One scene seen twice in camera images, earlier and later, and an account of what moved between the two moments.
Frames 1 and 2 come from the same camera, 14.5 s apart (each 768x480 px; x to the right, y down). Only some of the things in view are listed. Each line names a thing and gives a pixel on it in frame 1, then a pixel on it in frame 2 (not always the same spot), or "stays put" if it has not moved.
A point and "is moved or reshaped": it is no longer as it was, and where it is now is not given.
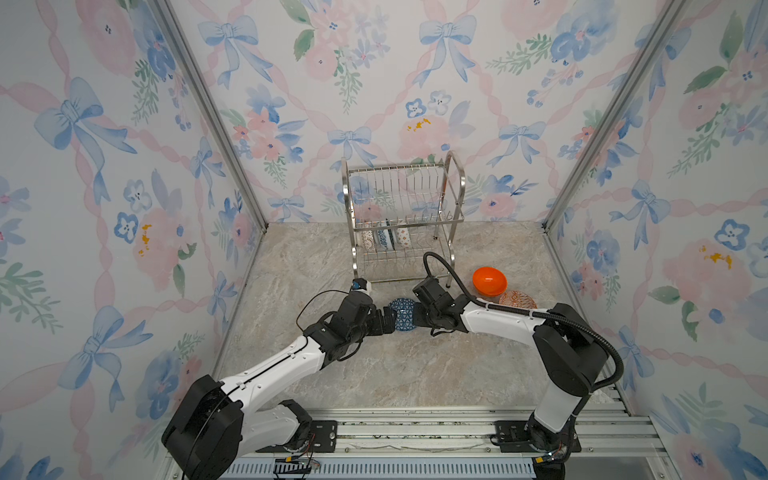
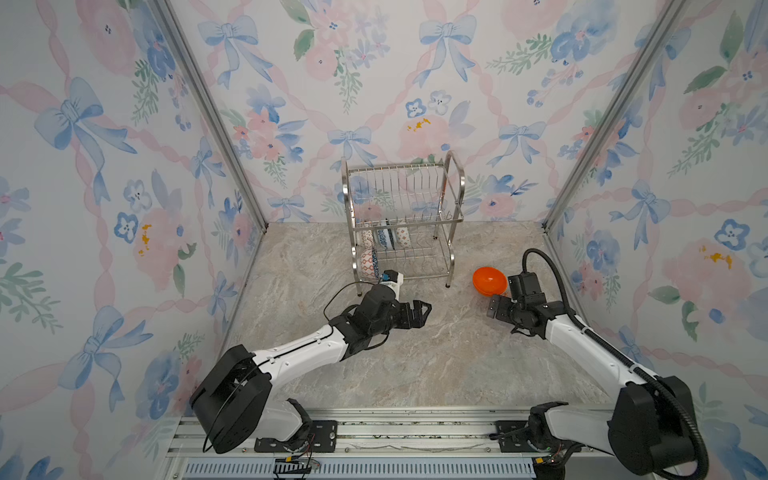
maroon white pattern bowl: [368, 240] stays put
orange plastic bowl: [489, 281] stays put
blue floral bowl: [384, 238] stays put
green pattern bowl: [403, 236] stays put
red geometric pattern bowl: [517, 298] is moved or reshaped
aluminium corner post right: [665, 22] stays put
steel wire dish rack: [403, 218] stays put
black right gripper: [417, 319] to [500, 313]
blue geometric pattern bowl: [404, 317] is moved or reshaped
